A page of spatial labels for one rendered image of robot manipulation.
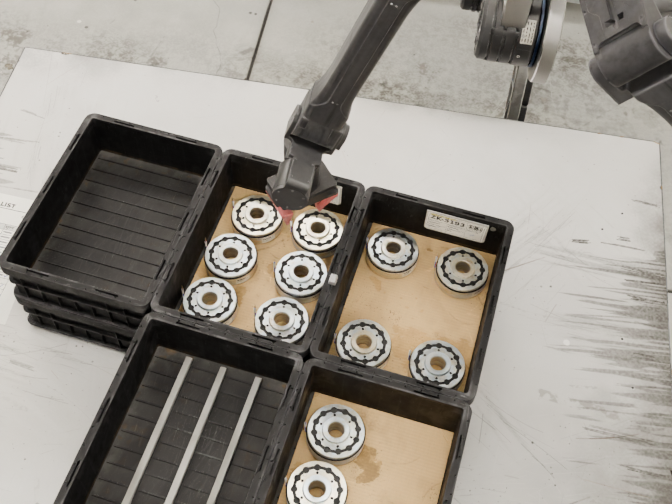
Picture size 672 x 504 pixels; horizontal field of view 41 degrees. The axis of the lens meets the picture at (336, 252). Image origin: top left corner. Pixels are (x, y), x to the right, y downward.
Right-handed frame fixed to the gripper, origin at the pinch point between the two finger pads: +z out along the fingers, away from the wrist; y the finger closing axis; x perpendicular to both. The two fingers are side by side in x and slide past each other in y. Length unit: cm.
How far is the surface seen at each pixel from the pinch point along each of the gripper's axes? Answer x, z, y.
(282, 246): 9.1, 23.6, 0.2
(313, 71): 122, 109, 67
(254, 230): 13.4, 20.7, -3.8
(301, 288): -2.9, 20.5, -1.6
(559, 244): -10, 38, 59
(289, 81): 121, 109, 57
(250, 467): -29.6, 22.8, -25.3
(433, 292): -14.0, 23.7, 21.8
